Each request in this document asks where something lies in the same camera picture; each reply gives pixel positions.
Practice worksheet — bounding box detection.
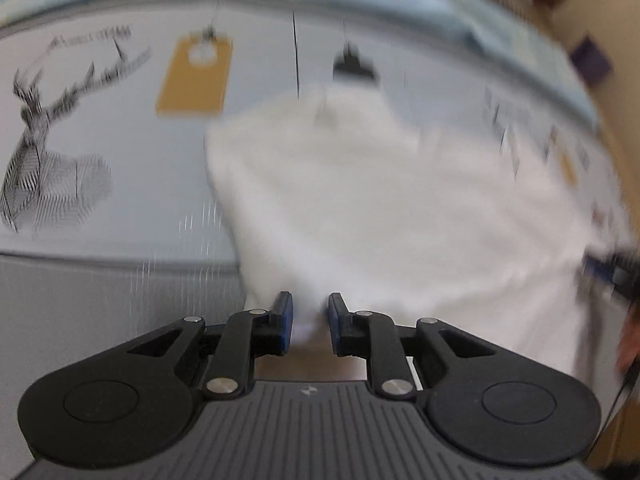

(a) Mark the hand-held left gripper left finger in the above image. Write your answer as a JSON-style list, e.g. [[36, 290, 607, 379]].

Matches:
[[125, 291, 294, 401]]

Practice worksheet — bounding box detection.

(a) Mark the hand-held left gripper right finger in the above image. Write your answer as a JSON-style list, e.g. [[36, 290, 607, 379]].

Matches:
[[327, 291, 493, 401]]

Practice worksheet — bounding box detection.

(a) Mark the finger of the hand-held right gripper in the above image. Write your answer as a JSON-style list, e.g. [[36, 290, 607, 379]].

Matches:
[[582, 249, 640, 307]]

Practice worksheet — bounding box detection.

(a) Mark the white shirt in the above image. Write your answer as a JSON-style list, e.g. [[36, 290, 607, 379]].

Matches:
[[205, 82, 617, 377]]

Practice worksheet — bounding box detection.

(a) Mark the person's right hand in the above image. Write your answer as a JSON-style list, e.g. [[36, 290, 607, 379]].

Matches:
[[617, 310, 640, 375]]

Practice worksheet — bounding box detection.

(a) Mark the grey mattress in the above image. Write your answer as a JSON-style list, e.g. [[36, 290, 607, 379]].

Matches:
[[0, 254, 251, 471]]

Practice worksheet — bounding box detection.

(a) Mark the deer printed sheet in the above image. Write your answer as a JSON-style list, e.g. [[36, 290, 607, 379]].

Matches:
[[0, 0, 631, 273]]

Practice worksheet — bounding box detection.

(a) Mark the light blue sheet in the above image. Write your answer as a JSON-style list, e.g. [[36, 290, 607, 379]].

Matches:
[[0, 0, 601, 128]]

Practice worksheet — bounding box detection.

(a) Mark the black cable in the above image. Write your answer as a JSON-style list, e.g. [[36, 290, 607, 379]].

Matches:
[[596, 367, 640, 443]]

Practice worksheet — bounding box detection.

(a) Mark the purple board by wall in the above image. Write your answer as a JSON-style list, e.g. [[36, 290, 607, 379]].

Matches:
[[570, 35, 616, 89]]

